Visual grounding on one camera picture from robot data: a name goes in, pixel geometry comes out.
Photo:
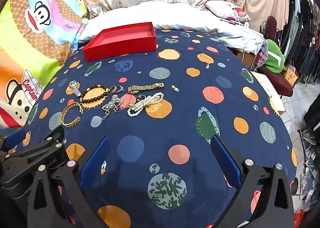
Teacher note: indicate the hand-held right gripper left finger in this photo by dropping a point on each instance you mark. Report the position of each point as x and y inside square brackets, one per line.
[96, 163]

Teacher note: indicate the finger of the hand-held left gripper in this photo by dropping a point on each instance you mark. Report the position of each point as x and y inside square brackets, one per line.
[53, 138]
[15, 139]

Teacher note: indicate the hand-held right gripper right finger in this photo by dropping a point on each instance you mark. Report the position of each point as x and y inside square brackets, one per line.
[225, 163]

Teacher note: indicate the silver wristwatch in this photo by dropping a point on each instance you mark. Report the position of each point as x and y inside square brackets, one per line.
[73, 85]

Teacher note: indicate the gold hoop earring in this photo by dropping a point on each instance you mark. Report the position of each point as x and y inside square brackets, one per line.
[139, 98]

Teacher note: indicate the gold wristwatch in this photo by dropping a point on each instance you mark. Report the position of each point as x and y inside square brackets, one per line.
[145, 87]

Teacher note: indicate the red cardboard box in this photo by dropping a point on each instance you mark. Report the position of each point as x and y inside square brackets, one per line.
[120, 48]

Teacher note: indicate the beige mattress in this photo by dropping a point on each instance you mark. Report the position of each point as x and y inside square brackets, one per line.
[272, 95]

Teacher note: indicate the pile of plastic bags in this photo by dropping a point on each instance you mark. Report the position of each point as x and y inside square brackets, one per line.
[310, 148]

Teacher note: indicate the cartoon monkey blanket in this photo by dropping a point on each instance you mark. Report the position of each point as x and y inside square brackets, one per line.
[37, 43]

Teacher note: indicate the navy planet print bedsheet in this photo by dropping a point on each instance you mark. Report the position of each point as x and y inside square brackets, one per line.
[175, 80]

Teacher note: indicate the dark red chair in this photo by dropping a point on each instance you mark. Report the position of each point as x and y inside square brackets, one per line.
[275, 80]

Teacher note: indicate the brown cardboard box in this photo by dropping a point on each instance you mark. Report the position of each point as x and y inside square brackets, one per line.
[292, 75]

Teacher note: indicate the green cloth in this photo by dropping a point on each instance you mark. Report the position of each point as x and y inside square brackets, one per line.
[272, 58]

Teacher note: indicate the light blue satin cloth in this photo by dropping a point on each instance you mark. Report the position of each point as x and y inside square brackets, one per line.
[245, 38]

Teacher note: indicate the white charger plug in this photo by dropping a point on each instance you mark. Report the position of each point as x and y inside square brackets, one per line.
[246, 24]

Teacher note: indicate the row of hanging clothes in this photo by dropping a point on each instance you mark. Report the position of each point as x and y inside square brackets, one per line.
[302, 30]

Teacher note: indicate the white pillow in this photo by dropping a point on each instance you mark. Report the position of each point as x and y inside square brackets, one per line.
[175, 15]

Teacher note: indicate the pink white cushion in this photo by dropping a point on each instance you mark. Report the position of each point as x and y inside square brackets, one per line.
[220, 6]

